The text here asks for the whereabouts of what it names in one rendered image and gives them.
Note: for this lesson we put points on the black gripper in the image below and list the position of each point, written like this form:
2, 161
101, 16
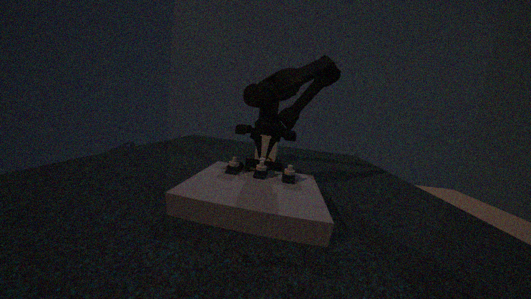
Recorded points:
275, 137

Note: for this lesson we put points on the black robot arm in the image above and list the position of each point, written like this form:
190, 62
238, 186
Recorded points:
283, 85

